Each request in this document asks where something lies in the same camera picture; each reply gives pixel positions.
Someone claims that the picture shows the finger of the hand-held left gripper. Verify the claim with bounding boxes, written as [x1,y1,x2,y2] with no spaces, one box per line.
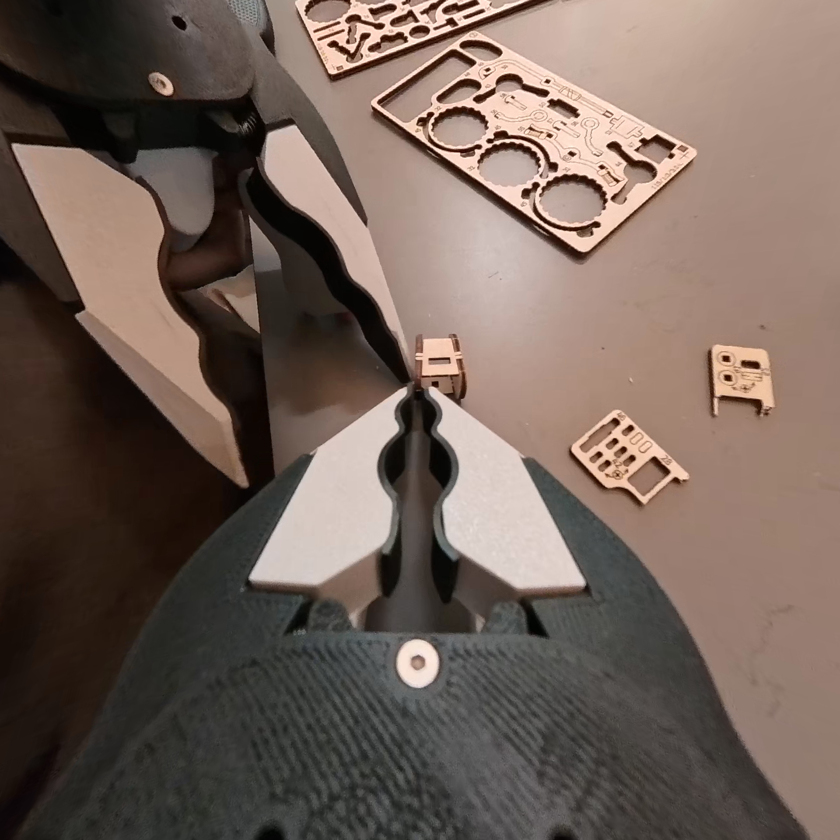
[10,141,252,490]
[238,123,413,388]

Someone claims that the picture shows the person's brown clothing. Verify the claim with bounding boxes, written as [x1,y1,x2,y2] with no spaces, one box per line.
[0,262,277,840]

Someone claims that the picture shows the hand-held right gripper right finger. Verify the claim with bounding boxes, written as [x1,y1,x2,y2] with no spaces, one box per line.
[423,386,588,626]

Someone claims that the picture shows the small wooden piece round holes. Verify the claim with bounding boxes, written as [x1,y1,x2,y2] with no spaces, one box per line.
[707,343,777,419]

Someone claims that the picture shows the person's left hand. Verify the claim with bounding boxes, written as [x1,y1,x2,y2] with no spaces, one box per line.
[161,190,255,293]

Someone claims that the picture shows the long wooden parts sheet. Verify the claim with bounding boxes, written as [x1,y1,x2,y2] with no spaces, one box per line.
[294,0,553,84]

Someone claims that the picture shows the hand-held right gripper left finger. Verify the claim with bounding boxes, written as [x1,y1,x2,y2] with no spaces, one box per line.
[248,386,411,627]

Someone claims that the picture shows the grey desk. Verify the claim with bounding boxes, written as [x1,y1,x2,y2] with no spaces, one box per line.
[248,0,840,840]

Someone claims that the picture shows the small wooden model assembly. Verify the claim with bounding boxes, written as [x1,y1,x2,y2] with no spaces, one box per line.
[413,332,473,399]

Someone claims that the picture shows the wooden parts sheet gear cutouts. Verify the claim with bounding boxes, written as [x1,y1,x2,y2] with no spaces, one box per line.
[370,38,698,258]

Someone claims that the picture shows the small wooden piece slotted grid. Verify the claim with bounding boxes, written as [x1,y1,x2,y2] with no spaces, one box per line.
[569,409,690,507]

